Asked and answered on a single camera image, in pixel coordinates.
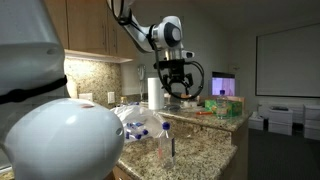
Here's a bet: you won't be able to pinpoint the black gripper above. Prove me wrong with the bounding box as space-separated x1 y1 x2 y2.
153 59 193 94

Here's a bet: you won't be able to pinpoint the white plastic bag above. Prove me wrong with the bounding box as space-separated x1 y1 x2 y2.
112 105 165 143

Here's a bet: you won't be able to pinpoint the clear bottle blue cap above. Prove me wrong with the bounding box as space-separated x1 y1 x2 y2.
126 122 144 130
134 129 149 140
158 122 175 169

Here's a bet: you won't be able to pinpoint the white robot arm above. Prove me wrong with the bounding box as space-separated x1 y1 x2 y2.
0 0 124 180

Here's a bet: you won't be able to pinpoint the white paper towel roll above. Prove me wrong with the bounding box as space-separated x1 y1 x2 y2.
148 78 164 110

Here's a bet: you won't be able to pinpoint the orange marker pen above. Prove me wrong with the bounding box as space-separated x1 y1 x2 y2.
196 111 213 115

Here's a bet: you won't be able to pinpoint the computer monitor screen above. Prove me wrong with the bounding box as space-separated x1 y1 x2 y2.
211 72 236 96

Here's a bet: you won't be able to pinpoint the clear bottle behind box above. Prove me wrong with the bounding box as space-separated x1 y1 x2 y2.
216 90 228 119

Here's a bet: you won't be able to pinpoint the wooden upper cabinet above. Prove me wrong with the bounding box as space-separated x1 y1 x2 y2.
44 0 136 63

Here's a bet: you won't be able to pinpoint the white storage boxes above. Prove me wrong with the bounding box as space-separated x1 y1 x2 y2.
249 102 320 140

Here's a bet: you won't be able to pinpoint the white projector screen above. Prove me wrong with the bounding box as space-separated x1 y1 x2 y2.
255 23 320 98

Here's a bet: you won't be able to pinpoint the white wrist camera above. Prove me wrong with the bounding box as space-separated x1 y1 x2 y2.
182 50 195 58

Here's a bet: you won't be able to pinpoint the white wall outlet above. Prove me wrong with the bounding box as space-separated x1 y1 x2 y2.
107 92 115 104

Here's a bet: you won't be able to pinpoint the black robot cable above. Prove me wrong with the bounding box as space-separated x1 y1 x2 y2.
110 0 205 100

